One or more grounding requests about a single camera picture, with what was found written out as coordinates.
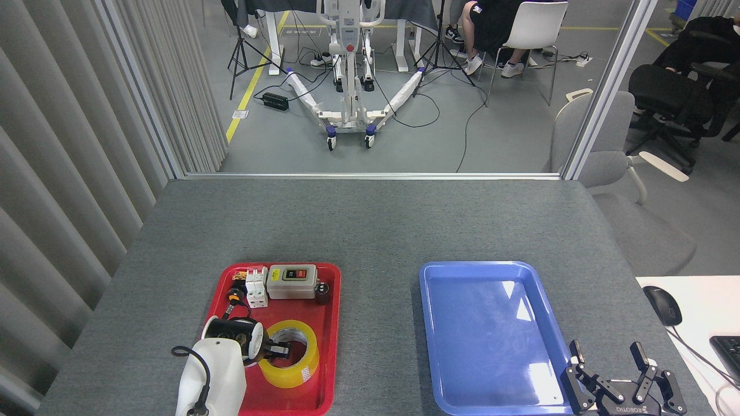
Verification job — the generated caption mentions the black computer mouse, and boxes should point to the black computer mouse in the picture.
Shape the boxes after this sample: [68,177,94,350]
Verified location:
[643,285,683,327]

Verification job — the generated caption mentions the blue plastic tray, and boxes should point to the blue plastic tray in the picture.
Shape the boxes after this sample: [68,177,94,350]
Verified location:
[419,261,585,415]

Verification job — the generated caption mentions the yellow tape roll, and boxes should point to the yellow tape roll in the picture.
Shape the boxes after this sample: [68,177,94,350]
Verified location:
[258,320,320,389]

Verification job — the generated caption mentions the dark-topped desk white legs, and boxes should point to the dark-topped desk white legs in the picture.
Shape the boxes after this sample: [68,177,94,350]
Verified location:
[234,0,440,76]

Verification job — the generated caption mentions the seated person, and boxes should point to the seated person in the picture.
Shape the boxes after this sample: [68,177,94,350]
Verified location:
[653,16,740,73]
[444,0,541,79]

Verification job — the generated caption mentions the red plastic tray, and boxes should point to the red plastic tray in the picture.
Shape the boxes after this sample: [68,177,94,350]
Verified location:
[203,263,342,416]

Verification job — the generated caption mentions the grey office chair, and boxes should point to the grey office chair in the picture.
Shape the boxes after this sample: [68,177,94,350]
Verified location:
[543,90,697,277]

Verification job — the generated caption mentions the yellow push button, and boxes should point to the yellow push button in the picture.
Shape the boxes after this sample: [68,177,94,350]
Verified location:
[227,272,248,307]

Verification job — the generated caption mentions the white stand on wheels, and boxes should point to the white stand on wheels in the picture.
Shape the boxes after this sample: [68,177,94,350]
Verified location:
[286,0,426,151]

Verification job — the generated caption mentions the black keyboard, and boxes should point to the black keyboard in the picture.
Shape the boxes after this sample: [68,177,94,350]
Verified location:
[709,336,740,385]

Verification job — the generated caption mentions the black mouse cable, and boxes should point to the black mouse cable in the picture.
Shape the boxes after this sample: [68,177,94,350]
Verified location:
[671,325,740,389]

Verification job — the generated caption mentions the silver frame rail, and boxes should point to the silver frame rail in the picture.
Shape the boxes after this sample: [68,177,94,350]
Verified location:
[184,172,563,181]

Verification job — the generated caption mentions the silver frame post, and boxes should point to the silver frame post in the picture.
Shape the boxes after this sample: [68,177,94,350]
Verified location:
[562,0,660,181]
[95,0,188,180]

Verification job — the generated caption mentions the black office chair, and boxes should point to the black office chair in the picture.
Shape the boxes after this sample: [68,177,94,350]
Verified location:
[627,16,740,174]

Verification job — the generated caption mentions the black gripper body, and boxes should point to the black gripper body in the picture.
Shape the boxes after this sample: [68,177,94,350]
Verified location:
[595,381,663,416]
[257,334,278,366]

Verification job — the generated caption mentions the white chair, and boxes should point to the white chair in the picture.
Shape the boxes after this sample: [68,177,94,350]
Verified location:
[486,1,568,107]

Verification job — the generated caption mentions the black tripod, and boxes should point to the black tripod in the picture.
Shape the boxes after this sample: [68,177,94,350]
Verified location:
[412,0,476,98]
[221,0,288,100]

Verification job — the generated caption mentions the white circuit breaker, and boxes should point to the white circuit breaker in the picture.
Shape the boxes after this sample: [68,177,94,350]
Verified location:
[245,266,269,309]

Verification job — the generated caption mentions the grey switch box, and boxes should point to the grey switch box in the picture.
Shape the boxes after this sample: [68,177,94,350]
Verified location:
[266,265,318,300]

